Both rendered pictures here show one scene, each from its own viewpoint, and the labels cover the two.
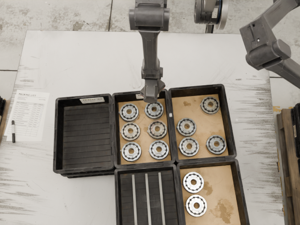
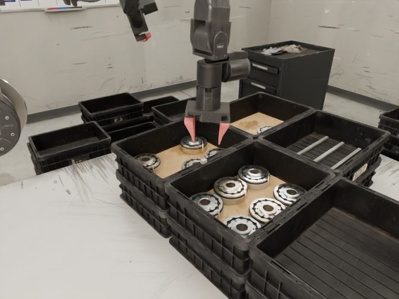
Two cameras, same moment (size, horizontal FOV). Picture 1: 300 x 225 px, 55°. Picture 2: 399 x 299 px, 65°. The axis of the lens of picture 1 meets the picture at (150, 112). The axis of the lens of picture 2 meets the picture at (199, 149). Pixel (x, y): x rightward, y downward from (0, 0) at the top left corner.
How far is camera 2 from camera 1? 145 cm
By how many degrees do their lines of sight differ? 75
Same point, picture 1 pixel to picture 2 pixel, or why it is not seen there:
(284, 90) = not seen: hidden behind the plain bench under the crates
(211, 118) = (162, 161)
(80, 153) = (382, 260)
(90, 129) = (334, 275)
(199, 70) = (69, 236)
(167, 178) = not seen: hidden behind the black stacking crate
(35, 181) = not seen: outside the picture
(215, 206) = (253, 129)
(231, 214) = (246, 121)
